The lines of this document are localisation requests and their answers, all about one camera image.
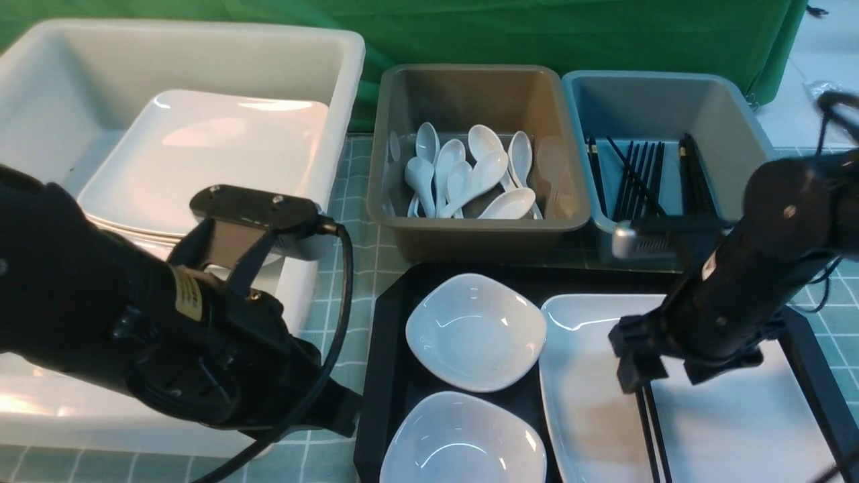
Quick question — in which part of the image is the grey plastic spoon bin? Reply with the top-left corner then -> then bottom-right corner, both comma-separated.
367,64 -> 591,264

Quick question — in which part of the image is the green backdrop cloth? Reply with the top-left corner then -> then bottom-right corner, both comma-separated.
1,1 -> 807,132

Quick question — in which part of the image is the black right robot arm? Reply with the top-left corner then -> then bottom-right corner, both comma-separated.
609,149 -> 858,394

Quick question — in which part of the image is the white spoon right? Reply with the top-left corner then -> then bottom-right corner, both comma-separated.
505,131 -> 534,193

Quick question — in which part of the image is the large white plastic tub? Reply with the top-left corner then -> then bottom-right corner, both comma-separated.
1,19 -> 365,458

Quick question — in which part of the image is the stack of white plates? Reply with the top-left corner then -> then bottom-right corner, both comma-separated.
77,91 -> 336,259

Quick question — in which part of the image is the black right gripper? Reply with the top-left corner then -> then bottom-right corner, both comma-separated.
608,282 -> 786,394

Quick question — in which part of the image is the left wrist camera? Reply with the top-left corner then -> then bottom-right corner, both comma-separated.
168,184 -> 343,297

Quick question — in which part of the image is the clear plastic bag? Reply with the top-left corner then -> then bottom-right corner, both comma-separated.
804,80 -> 846,102

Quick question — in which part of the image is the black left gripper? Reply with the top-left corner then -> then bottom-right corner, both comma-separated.
127,266 -> 322,438

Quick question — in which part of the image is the green checkered tablecloth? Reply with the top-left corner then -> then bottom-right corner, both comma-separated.
2,136 -> 858,482

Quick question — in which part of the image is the white spoon upper left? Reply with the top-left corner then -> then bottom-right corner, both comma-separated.
415,122 -> 441,167

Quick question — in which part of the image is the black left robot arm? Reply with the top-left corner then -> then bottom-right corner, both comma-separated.
1,166 -> 362,440

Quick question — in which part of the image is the black chopstick bundle right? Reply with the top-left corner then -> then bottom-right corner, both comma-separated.
678,133 -> 717,216

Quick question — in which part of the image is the blue plastic chopstick bin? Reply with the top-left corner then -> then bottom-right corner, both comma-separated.
562,70 -> 775,270

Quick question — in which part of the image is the white spoon far left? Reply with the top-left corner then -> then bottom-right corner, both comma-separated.
404,156 -> 436,218

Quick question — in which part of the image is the white spoon upper centre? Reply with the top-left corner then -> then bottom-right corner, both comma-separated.
468,123 -> 517,192

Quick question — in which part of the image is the white square bowl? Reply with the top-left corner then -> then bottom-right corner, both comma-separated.
405,273 -> 548,392
378,391 -> 548,482

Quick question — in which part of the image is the black chopstick bundle centre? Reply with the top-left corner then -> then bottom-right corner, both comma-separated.
605,137 -> 668,222

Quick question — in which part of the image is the white spoon lower centre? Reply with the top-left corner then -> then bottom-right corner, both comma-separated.
443,161 -> 472,218

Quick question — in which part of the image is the black chopstick bundle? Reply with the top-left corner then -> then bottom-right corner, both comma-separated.
678,133 -> 717,216
605,137 -> 668,222

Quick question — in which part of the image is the white rectangular rice plate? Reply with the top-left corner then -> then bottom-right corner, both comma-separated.
539,294 -> 833,482

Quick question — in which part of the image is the white ceramic soup spoon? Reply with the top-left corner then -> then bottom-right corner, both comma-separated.
438,151 -> 509,218

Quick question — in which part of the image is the white spoon front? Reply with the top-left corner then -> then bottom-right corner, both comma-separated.
478,189 -> 535,220

